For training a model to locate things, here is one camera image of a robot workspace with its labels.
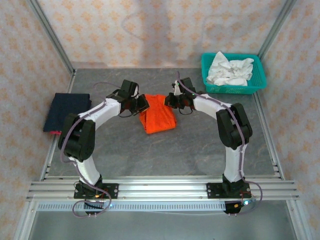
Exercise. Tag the aluminium frame post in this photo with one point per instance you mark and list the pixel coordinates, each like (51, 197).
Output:
(273, 32)
(50, 32)

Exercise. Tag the teal plastic basket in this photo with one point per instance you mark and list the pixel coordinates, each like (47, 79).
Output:
(258, 75)

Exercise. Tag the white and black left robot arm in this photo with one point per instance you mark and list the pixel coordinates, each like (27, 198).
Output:
(86, 170)

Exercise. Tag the aluminium frame leg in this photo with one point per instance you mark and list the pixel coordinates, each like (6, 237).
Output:
(297, 220)
(25, 220)

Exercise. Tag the folded navy t-shirt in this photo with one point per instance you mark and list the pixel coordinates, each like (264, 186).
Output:
(65, 110)

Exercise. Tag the aluminium table edge rail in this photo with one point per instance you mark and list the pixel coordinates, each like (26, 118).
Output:
(265, 120)
(50, 155)

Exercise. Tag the white t-shirt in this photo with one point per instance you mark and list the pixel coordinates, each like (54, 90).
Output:
(230, 72)

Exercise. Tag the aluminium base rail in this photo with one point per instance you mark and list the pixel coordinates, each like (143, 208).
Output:
(162, 187)

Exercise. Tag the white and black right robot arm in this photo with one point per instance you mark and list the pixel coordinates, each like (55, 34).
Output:
(235, 162)

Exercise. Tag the orange t-shirt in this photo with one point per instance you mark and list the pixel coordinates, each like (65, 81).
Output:
(158, 117)

